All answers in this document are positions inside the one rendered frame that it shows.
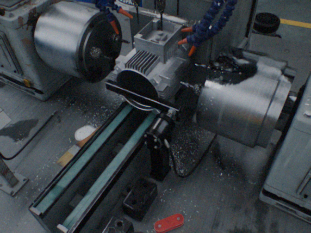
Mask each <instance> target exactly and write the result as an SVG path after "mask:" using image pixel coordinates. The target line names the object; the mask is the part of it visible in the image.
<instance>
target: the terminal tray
mask: <svg viewBox="0 0 311 233"><path fill-rule="evenodd" d="M155 19H157V18H153V19H152V20H151V22H149V23H148V24H147V25H146V26H145V27H144V28H142V29H141V30H140V32H139V33H138V34H136V35H135V36H134V45H135V51H136V52H137V51H138V50H139V51H140V50H142V51H143V50H144V52H145V51H147V53H148V52H149V53H152V55H153V54H154V55H155V56H156V55H157V57H158V58H159V57H160V61H161V62H162V64H166V61H167V62H168V60H169V59H170V57H172V55H174V53H176V51H178V49H180V45H179V44H178V42H179V41H181V40H182V32H181V29H182V25H178V24H174V23H170V22H167V21H165V20H162V31H161V20H160V19H157V21H154V20H155ZM177 25H178V26H179V27H176V26H177ZM138 35H141V36H140V37H139V36H138ZM161 41H162V42H163V43H161Z"/></svg>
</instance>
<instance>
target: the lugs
mask: <svg viewBox="0 0 311 233"><path fill-rule="evenodd" d="M188 49H189V46H188V44H181V45H180V50H181V51H182V52H183V53H184V52H185V51H186V50H188ZM123 68H124V64H123V62H122V61H121V62H119V64H117V65H116V66H115V67H114V69H115V70H116V71H117V72H119V71H121V70H122V69H123ZM150 81H151V82H152V84H153V85H154V86H156V85H158V84H160V82H161V81H162V79H161V78H160V76H159V75H158V74H155V75H153V76H152V77H151V78H150ZM119 98H120V99H121V100H122V101H123V102H124V101H126V100H125V99H124V98H123V97H122V95H120V96H119ZM152 112H153V113H154V115H157V114H159V113H160V112H161V110H158V109H154V110H152Z"/></svg>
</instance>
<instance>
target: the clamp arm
mask: <svg viewBox="0 0 311 233"><path fill-rule="evenodd" d="M106 88H107V90H110V91H113V92H116V93H117V94H120V95H122V96H125V97H128V98H130V99H133V100H136V101H138V102H141V103H142V104H145V105H148V106H150V107H153V108H155V109H158V110H161V111H164V112H166V113H168V112H169V111H170V110H171V112H173V111H174V116H175V117H179V116H180V115H181V106H178V105H175V104H173V103H171V102H169V101H166V100H163V99H161V98H160V97H154V96H152V95H149V94H147V93H145V92H142V91H140V90H137V89H134V88H131V87H128V86H125V85H122V84H120V83H118V82H117V81H115V80H114V81H113V80H110V79H108V80H107V81H106Z"/></svg>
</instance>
